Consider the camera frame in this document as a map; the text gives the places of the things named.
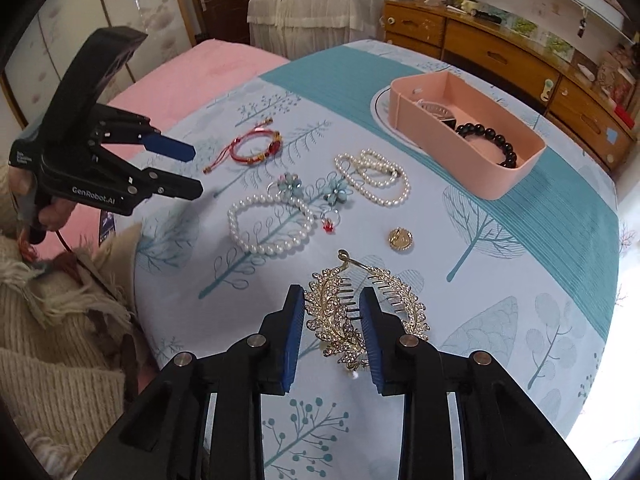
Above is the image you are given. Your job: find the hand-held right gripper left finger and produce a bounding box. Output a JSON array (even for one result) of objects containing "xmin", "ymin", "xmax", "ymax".
[{"xmin": 75, "ymin": 284, "xmax": 307, "ymax": 480}]

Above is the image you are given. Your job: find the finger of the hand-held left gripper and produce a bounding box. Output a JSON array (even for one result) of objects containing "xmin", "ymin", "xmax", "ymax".
[
  {"xmin": 117, "ymin": 162, "xmax": 204, "ymax": 201},
  {"xmin": 89, "ymin": 106, "xmax": 197, "ymax": 163}
]

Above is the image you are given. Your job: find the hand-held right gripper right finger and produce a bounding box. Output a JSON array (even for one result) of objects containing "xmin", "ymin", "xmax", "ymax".
[{"xmin": 359, "ymin": 286, "xmax": 591, "ymax": 480}]

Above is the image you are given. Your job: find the gold leaf hair comb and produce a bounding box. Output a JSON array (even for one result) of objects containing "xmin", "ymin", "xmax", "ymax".
[{"xmin": 304, "ymin": 249, "xmax": 431, "ymax": 378}]

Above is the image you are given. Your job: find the large pearl bracelet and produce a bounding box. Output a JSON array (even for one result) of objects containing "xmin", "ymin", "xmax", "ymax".
[{"xmin": 227, "ymin": 192, "xmax": 317, "ymax": 261}]

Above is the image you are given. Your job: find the red string bracelet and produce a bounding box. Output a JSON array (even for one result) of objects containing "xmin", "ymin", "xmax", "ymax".
[{"xmin": 204, "ymin": 119, "xmax": 282, "ymax": 175}]

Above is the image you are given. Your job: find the gold round brooch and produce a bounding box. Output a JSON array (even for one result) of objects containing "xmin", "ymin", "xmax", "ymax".
[{"xmin": 388, "ymin": 227, "xmax": 415, "ymax": 252}]

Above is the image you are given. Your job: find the blue flower earring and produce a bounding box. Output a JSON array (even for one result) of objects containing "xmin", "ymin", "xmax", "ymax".
[
  {"xmin": 267, "ymin": 172, "xmax": 303, "ymax": 198},
  {"xmin": 320, "ymin": 180, "xmax": 355, "ymax": 208}
]

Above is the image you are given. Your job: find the small pearl necklace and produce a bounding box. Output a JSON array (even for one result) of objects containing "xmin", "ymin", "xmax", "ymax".
[{"xmin": 334, "ymin": 148, "xmax": 412, "ymax": 208}]

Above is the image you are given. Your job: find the pink plastic box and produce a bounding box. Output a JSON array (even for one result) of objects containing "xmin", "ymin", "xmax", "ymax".
[{"xmin": 389, "ymin": 71, "xmax": 547, "ymax": 201}]

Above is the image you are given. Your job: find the black bead bracelet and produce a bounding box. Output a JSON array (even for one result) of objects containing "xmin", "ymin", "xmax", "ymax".
[{"xmin": 454, "ymin": 122, "xmax": 518, "ymax": 168}]

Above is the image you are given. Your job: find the person's left forearm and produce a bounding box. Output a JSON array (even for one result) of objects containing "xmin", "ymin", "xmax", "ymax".
[{"xmin": 0, "ymin": 160, "xmax": 148, "ymax": 466}]

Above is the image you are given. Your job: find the person's left hand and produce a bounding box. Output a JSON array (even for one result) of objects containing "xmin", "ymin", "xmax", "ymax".
[{"xmin": 7, "ymin": 162, "xmax": 73, "ymax": 233}]

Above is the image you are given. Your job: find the pink blanket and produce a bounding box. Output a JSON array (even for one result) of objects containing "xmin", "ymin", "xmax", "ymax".
[{"xmin": 37, "ymin": 39, "xmax": 291, "ymax": 261}]

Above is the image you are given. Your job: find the white sliding wardrobe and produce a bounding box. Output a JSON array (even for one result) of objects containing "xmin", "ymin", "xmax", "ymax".
[{"xmin": 0, "ymin": 0, "xmax": 201, "ymax": 126}]

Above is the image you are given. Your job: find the lace covered cabinet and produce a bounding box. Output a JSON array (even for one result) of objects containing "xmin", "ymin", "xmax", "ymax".
[{"xmin": 247, "ymin": 0, "xmax": 418, "ymax": 61}]

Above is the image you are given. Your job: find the wooden desk with drawers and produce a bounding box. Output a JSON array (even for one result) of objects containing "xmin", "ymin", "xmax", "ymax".
[{"xmin": 382, "ymin": 0, "xmax": 640, "ymax": 176}]

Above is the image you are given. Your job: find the red flat box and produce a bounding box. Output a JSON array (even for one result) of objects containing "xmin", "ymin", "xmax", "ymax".
[{"xmin": 615, "ymin": 105, "xmax": 640, "ymax": 131}]

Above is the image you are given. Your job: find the silver chain bracelet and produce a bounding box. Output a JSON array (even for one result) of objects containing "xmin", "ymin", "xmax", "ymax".
[{"xmin": 416, "ymin": 100, "xmax": 453, "ymax": 122}]

